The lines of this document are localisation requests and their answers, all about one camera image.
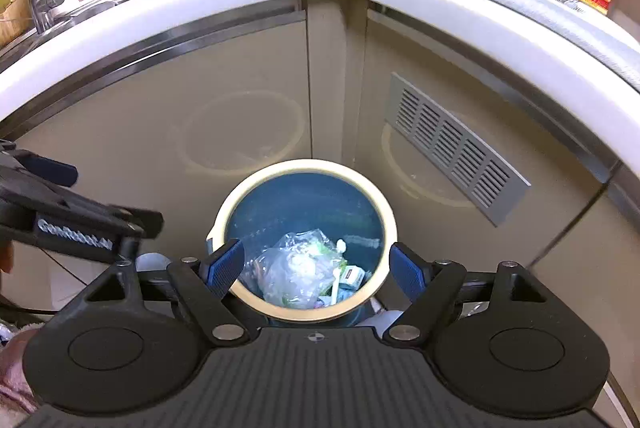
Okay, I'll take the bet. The yellow rim blue trash bin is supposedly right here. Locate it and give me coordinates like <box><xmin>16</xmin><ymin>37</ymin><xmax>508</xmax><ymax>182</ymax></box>
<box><xmin>206</xmin><ymin>159</ymin><xmax>397</xmax><ymax>326</ymax></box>

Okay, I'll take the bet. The clear plastic wrapper trash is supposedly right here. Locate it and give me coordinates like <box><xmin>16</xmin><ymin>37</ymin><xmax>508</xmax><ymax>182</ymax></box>
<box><xmin>248</xmin><ymin>229</ymin><xmax>347</xmax><ymax>310</ymax></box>

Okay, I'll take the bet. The grey cabinet vent grille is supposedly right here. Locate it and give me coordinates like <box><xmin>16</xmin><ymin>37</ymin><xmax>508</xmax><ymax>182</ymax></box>
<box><xmin>385</xmin><ymin>73</ymin><xmax>530</xmax><ymax>226</ymax></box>

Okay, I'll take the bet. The stainless steel sink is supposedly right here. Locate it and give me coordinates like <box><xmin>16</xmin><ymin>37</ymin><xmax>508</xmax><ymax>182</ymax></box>
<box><xmin>0</xmin><ymin>0</ymin><xmax>130</xmax><ymax>73</ymax></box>

